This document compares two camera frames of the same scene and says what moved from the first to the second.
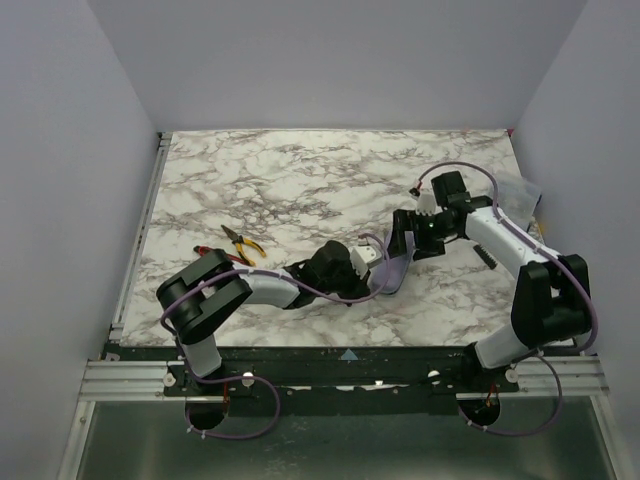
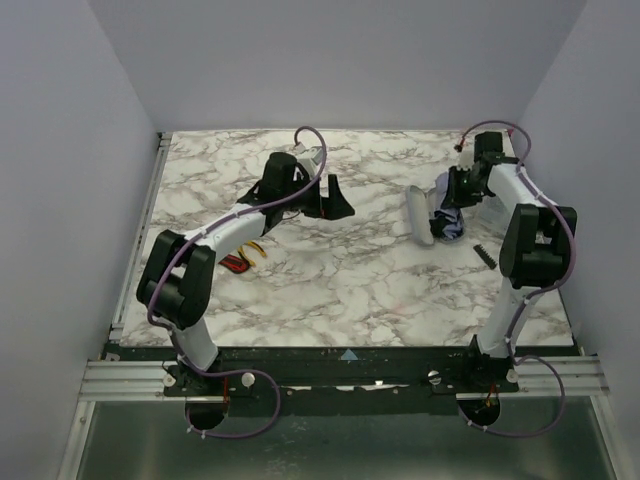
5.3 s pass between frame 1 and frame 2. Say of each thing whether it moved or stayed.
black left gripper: moved
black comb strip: stayed
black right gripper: moved
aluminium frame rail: stayed
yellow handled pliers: stayed
